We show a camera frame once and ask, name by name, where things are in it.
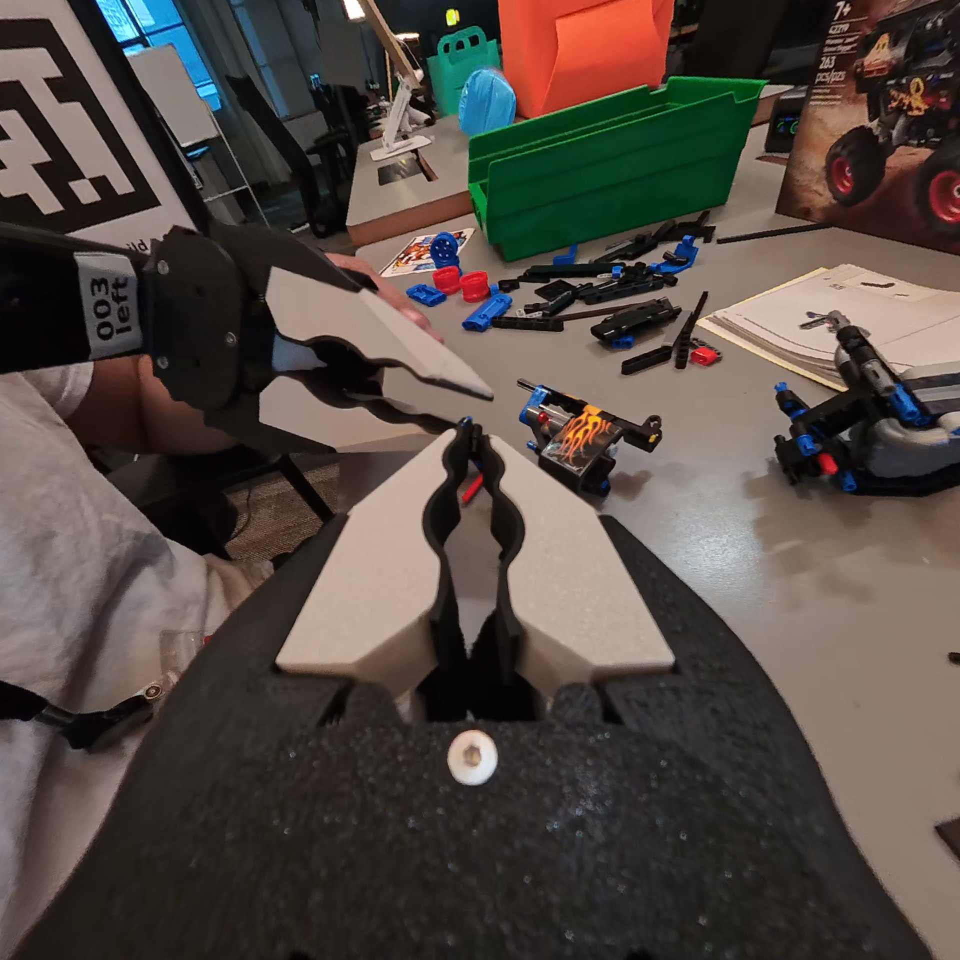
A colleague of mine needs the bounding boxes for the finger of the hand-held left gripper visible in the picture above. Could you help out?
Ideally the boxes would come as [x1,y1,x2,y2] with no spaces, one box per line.
[257,333,459,453]
[264,266,496,402]

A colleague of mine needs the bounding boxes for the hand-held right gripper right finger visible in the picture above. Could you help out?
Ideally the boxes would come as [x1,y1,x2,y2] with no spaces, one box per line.
[471,431,678,714]

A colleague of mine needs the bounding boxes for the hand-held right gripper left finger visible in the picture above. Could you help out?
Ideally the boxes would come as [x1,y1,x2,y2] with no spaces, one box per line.
[274,427,472,717]

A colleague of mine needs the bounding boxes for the small black lego pin piece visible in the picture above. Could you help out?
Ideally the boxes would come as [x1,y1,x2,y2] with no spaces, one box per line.
[456,416,485,507]

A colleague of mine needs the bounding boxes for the black blue lego chassis assembly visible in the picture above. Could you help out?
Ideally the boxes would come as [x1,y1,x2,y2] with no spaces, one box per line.
[772,307,960,498]

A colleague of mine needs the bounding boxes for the lego sticker sheet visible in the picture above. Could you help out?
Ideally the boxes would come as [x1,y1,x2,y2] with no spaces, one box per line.
[378,227,477,279]

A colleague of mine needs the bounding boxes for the long blue lego connector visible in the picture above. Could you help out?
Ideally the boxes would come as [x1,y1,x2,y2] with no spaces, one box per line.
[461,292,515,333]

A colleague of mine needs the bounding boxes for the flame print lego assembly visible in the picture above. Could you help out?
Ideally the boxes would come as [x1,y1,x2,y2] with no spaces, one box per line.
[516,378,664,498]

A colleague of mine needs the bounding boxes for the scattered black lego pieces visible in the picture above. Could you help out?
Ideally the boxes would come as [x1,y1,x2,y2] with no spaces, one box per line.
[491,210,721,376]

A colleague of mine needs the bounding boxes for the lego instruction booklet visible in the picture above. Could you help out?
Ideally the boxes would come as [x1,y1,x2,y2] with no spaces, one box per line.
[696,262,960,395]

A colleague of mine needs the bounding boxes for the lego set box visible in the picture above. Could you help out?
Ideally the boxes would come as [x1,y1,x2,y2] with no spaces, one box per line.
[774,0,960,256]

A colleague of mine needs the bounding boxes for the person's left hand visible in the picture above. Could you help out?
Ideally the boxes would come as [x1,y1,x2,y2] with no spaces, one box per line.
[324,253,446,345]

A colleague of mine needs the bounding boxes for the black chair legs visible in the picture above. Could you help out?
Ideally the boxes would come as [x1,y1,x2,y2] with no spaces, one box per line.
[90,442,339,564]

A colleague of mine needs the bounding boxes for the white desk stand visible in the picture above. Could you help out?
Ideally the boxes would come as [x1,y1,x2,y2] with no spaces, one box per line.
[369,75,436,162]

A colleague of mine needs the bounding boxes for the whiteboard on stand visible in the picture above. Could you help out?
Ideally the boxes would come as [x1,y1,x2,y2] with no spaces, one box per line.
[123,43,271,226]

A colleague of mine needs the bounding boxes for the light blue plastic bag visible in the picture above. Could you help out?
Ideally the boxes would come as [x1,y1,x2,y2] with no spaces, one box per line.
[457,67,519,138]

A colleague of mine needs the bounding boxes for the black white marker board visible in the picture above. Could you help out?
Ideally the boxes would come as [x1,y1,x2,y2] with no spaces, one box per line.
[0,0,200,249]

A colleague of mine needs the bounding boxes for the teal carrier bag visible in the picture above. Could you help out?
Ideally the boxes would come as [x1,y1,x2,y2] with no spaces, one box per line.
[426,26,502,121]

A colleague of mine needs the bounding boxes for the green plastic bin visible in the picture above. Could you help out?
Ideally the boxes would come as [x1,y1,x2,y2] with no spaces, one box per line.
[466,75,770,264]

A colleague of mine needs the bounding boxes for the orange box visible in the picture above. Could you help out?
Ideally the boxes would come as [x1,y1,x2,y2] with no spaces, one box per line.
[497,0,676,120]

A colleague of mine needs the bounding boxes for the small device green display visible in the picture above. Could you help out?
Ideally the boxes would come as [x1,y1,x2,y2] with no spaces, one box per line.
[768,90,815,159]

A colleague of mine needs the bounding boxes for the blue lego bracket piece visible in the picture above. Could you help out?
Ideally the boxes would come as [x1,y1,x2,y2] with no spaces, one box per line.
[648,234,702,275]

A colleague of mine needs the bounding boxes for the black cable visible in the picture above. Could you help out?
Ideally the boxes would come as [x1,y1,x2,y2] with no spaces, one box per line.
[716,222,835,246]

